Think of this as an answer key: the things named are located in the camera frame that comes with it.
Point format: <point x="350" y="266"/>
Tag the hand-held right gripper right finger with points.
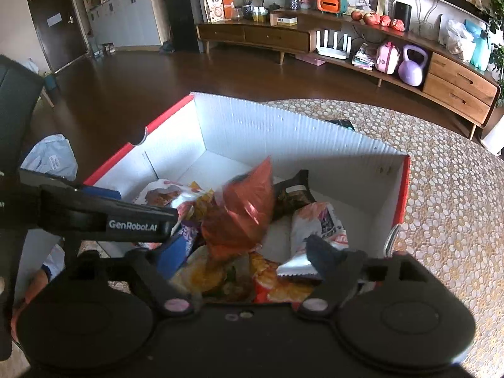
<point x="327" y="256"/>

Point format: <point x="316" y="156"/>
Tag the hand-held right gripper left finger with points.
<point x="171" y="258"/>

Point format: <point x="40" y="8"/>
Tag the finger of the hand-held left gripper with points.
<point x="102" y="194"/>
<point x="98" y="216"/>

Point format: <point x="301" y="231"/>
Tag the blue snack packet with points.
<point x="191" y="236"/>

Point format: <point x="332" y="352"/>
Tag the white silver snack packet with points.
<point x="319" y="224"/>

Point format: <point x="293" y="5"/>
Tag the green burger snack packet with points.
<point x="204" y="273"/>

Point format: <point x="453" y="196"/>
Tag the red chips packet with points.
<point x="275" y="285"/>

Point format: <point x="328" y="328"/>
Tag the white red cookie packet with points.
<point x="161" y="197"/>

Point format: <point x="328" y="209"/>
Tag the yellow snack packet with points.
<point x="201" y="201"/>

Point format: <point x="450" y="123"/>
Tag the black snack packet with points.
<point x="293" y="197"/>

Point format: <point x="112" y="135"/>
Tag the dark red snack packet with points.
<point x="240" y="212"/>

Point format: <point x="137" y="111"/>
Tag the red cardboard box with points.
<point x="275" y="134"/>

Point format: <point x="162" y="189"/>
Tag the person's left forearm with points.
<point x="35" y="256"/>

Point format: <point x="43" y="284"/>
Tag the person's left hand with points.
<point x="33" y="285"/>

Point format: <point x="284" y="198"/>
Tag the small teal stool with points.
<point x="50" y="84"/>

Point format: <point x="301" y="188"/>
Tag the white plastic bag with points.
<point x="47" y="157"/>

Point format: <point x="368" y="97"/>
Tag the brown door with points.
<point x="59" y="31"/>

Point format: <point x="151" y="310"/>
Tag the black remote control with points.
<point x="340" y="124"/>

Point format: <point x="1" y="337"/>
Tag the black mini fridge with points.
<point x="183" y="15"/>

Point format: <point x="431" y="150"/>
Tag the pink flat box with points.
<point x="311" y="60"/>

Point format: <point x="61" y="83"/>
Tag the stack of magazines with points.
<point x="364" y="58"/>

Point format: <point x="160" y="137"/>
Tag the light wooden drawer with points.
<point x="460" y="76"/>
<point x="453" y="98"/>

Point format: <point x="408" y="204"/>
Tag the purple kettlebell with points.
<point x="412" y="71"/>

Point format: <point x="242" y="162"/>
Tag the pink lunch bag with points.
<point x="386" y="59"/>

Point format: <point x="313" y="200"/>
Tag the white plant pot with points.
<point x="494" y="136"/>

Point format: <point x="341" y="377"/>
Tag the white router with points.
<point x="334" y="45"/>

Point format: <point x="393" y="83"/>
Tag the printed white red box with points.
<point x="214" y="7"/>

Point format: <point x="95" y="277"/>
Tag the wooden TV cabinet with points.
<point x="256" y="35"/>

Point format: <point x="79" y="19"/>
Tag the small yellow green box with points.
<point x="260" y="13"/>

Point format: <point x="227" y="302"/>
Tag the small brown white box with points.
<point x="283" y="19"/>

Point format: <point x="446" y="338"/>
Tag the red apple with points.
<point x="356" y="16"/>
<point x="371" y="19"/>

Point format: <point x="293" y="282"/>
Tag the red wrapped fruit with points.
<point x="385" y="21"/>
<point x="398" y="25"/>

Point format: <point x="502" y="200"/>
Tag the orange tissue box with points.
<point x="331" y="4"/>

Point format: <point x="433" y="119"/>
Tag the black speaker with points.
<point x="402" y="15"/>

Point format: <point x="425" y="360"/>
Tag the clear plastic bag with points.
<point x="458" y="39"/>

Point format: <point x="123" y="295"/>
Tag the small black teapot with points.
<point x="274" y="7"/>

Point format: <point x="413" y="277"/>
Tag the teal spray bottle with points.
<point x="481" y="53"/>

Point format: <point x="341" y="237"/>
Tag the tall artificial green tree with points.
<point x="497" y="47"/>

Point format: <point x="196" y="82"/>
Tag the grey wall cabinet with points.
<point x="126" y="19"/>

